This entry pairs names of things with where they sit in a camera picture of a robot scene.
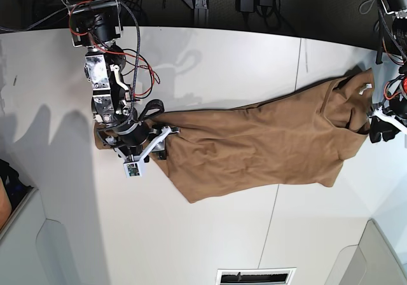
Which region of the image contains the aluminium frame post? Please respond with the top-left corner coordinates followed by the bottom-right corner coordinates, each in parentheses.
top-left (193, 0), bottom-right (209, 27)

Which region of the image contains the grey coiled cable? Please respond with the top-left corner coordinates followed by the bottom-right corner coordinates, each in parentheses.
top-left (359, 0), bottom-right (382, 17)

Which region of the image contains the white floor vent grille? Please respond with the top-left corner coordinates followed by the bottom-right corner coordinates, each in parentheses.
top-left (216, 268), bottom-right (296, 285)

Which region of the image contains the grey bin right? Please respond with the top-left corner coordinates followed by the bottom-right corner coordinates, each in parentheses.
top-left (325, 219), bottom-right (406, 285)

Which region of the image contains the grey bin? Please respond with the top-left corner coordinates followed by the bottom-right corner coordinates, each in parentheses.
top-left (325, 219), bottom-right (406, 285)
top-left (1, 189), bottom-right (70, 284)

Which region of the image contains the brown t-shirt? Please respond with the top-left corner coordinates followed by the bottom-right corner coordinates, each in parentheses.
top-left (94, 68), bottom-right (375, 204)

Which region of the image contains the grey bin left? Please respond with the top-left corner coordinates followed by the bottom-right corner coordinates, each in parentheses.
top-left (1, 189), bottom-right (70, 284)

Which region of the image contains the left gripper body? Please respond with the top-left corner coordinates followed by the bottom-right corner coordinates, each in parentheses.
top-left (368, 97), bottom-right (406, 134)

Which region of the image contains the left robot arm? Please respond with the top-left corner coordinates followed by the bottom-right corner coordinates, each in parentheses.
top-left (369, 0), bottom-right (406, 143)

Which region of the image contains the white garment label tag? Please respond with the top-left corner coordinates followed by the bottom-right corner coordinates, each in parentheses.
top-left (359, 83), bottom-right (373, 95)

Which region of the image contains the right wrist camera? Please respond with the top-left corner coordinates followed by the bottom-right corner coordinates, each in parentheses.
top-left (123, 160), bottom-right (145, 178)

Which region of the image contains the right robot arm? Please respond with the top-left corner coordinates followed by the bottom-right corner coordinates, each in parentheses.
top-left (61, 0), bottom-right (179, 176)

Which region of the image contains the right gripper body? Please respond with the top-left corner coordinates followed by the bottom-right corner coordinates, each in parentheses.
top-left (95, 122), bottom-right (180, 164)

